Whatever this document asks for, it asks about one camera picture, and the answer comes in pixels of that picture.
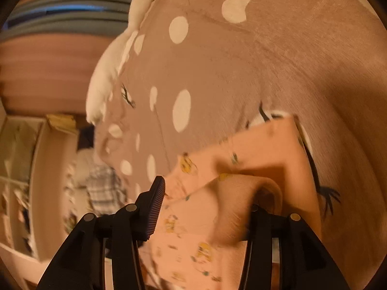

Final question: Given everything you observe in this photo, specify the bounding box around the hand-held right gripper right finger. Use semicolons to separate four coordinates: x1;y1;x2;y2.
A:
238;204;352;290

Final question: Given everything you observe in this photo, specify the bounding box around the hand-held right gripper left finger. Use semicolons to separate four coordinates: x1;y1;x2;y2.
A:
36;175;167;290

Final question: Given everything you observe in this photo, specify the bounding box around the pink cartoon print shirt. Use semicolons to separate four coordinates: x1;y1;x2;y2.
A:
145;114;323;290

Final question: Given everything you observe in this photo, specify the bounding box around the plaid cloth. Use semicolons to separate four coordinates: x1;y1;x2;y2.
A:
75;163;128;216

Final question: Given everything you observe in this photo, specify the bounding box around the straw tassel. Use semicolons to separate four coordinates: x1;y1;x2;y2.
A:
45;113;78;135

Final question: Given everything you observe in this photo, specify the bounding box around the white open shelf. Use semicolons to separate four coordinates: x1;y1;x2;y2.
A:
0;113;80;262

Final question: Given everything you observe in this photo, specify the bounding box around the white goose plush toy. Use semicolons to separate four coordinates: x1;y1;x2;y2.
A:
86;0;158;125

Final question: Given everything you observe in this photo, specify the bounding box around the pink curtain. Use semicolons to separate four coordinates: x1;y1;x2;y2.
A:
0;32;123;116

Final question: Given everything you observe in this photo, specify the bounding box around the brown polka dot blanket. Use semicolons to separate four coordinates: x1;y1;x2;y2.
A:
91;0;387;290

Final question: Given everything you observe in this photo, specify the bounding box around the blue curtain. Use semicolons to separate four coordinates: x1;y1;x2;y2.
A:
4;0;138;35

